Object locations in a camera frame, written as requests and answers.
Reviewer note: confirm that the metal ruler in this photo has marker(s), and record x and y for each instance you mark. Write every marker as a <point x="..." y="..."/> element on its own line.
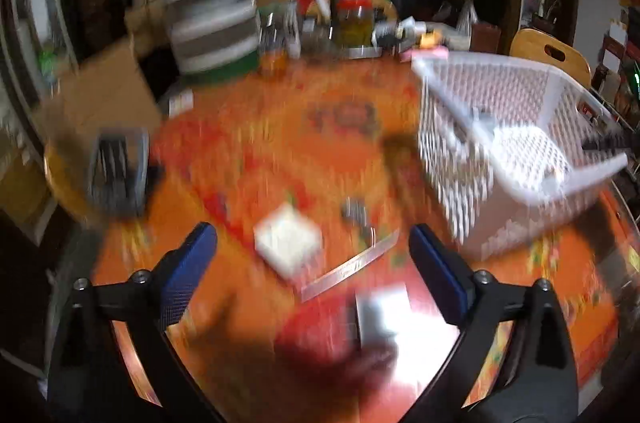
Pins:
<point x="350" y="265"/>

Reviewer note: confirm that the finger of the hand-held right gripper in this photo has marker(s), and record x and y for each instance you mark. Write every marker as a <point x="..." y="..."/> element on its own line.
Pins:
<point x="602" y="144"/>

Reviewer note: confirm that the green plastic basket base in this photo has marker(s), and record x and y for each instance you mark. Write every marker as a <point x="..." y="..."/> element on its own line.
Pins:
<point x="225" y="72"/>

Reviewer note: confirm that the glass jar with red lid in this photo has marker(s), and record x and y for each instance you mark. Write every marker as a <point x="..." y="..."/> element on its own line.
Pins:
<point x="352" y="20"/>

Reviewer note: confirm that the small white card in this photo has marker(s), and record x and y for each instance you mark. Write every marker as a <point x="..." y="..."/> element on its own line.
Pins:
<point x="181" y="103"/>

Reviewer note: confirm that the white cube with dark face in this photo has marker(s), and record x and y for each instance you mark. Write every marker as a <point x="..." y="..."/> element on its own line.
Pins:
<point x="382" y="315"/>

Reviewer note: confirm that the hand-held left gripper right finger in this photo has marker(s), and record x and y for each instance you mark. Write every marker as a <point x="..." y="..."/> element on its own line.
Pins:
<point x="440" y="273"/>

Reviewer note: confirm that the white cubby shelf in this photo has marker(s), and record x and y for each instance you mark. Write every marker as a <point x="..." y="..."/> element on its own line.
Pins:
<point x="622" y="53"/>

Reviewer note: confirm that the white square charger plug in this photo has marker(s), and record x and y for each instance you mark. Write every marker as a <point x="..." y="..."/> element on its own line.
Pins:
<point x="287" y="240"/>

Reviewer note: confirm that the flattened cardboard box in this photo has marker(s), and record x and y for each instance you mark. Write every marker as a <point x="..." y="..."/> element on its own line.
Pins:
<point x="100" y="93"/>

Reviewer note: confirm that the white perforated plastic basket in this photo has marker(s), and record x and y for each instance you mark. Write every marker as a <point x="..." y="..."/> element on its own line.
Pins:
<point x="515" y="148"/>

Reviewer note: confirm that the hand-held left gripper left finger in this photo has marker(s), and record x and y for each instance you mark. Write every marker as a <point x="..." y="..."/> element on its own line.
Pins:
<point x="190" y="273"/>

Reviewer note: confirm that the wooden chair with cutout back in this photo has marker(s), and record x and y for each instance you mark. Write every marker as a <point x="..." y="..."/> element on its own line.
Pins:
<point x="550" y="53"/>

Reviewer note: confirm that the wooden chair with plain back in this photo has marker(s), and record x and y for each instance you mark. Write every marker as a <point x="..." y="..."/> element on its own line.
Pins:
<point x="60" y="183"/>

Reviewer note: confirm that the red printed tablecloth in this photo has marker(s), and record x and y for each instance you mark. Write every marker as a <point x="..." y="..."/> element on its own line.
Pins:
<point x="280" y="143"/>

